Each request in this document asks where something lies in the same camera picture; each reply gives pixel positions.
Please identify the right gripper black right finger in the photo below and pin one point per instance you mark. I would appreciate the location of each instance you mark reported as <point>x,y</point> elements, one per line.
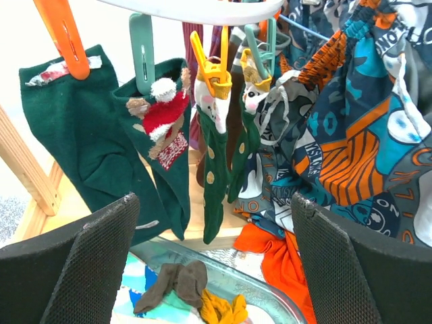
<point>356,275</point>

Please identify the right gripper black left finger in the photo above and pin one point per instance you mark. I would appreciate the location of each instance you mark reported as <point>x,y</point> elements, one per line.
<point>70,274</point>

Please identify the dark teal sock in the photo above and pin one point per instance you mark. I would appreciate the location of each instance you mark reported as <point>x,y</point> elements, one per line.
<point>75,120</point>

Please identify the reindeer sock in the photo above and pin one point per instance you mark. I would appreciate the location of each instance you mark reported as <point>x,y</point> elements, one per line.
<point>157,123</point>

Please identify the green sock yellow dots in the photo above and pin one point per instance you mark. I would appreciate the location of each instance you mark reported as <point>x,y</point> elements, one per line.
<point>255,91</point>

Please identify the teal clothespin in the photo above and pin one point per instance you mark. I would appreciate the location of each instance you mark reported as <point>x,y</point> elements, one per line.
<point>141,36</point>
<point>261,41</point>

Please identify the orange front clothespin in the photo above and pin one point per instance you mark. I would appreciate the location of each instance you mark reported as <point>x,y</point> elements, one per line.
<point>60,23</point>

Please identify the white round sock hanger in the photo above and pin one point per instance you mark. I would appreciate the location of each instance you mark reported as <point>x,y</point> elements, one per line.
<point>219,13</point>

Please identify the floral table mat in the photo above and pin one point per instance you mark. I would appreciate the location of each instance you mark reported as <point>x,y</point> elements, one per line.
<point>11,209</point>

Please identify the wooden drying rack stand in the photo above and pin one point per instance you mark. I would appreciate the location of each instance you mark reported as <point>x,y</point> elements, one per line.
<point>55,201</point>

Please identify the small brown sock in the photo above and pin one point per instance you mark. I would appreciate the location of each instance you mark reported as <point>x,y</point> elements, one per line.
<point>188,282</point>

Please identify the clear glass sock container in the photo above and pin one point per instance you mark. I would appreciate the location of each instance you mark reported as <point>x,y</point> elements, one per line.
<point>264,303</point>

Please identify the small mustard yellow sock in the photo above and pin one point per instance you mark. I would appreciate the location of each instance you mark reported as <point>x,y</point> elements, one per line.
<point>216,310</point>

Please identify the patterned blue orange shorts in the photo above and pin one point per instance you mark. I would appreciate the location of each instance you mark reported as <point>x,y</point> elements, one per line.
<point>348,123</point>

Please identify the yellow orange clothespin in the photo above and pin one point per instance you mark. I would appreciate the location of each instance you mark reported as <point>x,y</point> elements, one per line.
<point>215,75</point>

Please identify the brown striped-cuff sock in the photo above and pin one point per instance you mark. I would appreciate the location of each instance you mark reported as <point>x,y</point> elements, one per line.
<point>237,43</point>

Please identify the blue wire clothes hanger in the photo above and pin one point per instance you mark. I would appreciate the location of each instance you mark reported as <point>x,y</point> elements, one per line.
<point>303,28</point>

